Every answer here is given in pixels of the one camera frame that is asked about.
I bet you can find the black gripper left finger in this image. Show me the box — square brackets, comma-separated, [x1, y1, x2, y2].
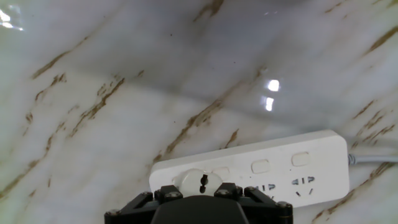
[104, 185, 184, 224]

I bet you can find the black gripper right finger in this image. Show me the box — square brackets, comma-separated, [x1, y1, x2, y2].
[215, 183, 294, 224]

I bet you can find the white plug adapter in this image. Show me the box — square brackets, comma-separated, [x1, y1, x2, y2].
[172, 168, 224, 197]

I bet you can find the white four-socket power strip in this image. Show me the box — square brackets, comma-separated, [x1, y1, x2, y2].
[148, 129, 350, 208]

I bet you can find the glossy marble pattern mat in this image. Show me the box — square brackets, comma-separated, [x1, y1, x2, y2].
[0, 0, 398, 224]

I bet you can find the grey power strip cable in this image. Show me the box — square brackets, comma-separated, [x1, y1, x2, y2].
[348, 153, 398, 166]

